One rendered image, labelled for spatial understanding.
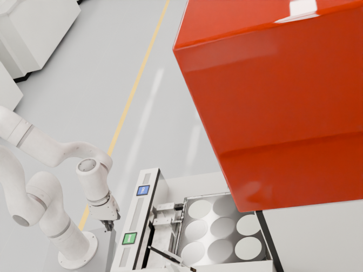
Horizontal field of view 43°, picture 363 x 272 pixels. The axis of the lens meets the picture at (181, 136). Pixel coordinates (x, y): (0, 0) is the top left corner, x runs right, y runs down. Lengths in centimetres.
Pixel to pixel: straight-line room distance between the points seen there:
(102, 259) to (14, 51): 443
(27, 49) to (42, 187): 430
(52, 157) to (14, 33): 453
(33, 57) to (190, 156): 306
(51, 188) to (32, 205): 11
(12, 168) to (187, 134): 232
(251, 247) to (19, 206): 87
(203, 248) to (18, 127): 82
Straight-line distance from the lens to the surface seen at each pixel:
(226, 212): 189
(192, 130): 388
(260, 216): 143
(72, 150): 158
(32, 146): 154
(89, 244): 211
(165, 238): 194
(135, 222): 195
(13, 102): 557
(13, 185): 179
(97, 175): 154
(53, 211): 195
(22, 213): 182
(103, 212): 168
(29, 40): 611
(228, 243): 179
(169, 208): 200
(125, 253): 187
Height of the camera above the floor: 228
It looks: 36 degrees down
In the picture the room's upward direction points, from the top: 24 degrees counter-clockwise
